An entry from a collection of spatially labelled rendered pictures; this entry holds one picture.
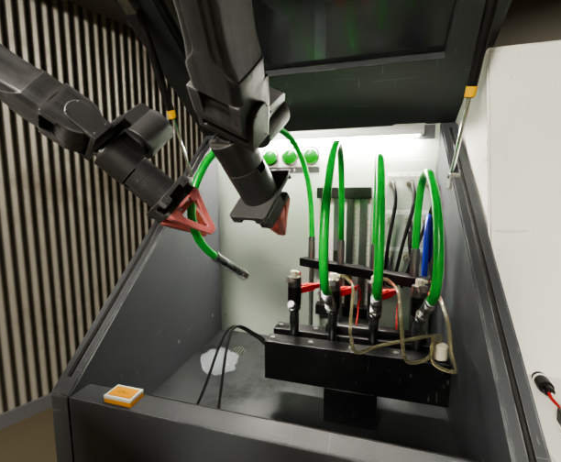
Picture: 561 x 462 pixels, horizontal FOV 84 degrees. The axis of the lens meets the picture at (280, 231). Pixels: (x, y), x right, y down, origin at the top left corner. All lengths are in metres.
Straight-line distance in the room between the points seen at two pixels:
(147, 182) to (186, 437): 0.38
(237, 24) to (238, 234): 0.75
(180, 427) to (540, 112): 0.79
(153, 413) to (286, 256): 0.56
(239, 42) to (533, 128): 0.57
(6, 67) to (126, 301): 0.41
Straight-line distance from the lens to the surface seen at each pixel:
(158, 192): 0.53
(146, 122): 0.57
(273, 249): 0.95
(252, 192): 0.45
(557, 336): 0.71
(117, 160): 0.53
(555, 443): 0.55
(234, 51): 0.31
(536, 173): 0.72
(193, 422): 0.54
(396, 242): 0.91
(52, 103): 0.55
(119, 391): 0.61
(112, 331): 0.69
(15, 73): 0.57
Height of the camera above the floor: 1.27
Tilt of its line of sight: 7 degrees down
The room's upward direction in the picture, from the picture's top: straight up
